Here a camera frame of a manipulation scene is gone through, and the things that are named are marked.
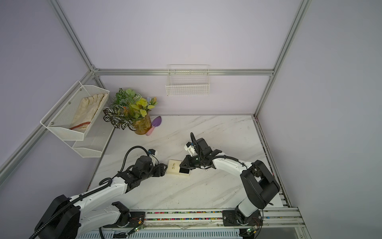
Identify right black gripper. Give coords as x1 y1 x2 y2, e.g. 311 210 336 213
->
180 153 206 168

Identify cream drawer jewelry box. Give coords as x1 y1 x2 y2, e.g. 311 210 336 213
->
166 159 190 176

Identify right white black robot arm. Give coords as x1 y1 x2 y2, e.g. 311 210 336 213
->
180 133 281 226

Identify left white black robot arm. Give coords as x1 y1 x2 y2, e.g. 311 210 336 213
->
31 149 168 239

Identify amber glass plant pot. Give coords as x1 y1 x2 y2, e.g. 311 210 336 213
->
134 115 152 135

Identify purple pink garden trowel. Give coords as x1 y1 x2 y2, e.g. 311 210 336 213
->
145 116 162 136

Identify lower white mesh shelf basket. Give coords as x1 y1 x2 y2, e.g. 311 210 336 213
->
72 118 114 158

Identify white mesh shelf basket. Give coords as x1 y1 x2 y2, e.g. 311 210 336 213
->
40 81 109 141
72 118 114 158

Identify artificial green leafy plant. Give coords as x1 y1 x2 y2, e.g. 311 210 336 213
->
103 88 158 132

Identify cream work gloves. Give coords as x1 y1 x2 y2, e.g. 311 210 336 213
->
69 94 107 132

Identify upper white mesh shelf basket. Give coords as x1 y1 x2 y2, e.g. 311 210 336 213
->
40 81 109 141

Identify left black corrugated cable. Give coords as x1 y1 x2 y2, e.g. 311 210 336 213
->
28 145 157 239

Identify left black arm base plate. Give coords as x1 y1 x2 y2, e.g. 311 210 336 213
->
112 211 146 228

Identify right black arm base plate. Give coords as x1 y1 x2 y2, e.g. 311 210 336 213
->
222 210 263 227

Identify white wire wall basket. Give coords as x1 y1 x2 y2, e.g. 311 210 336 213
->
166 64 210 97

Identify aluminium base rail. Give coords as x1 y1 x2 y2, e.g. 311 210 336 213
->
104 207 305 230

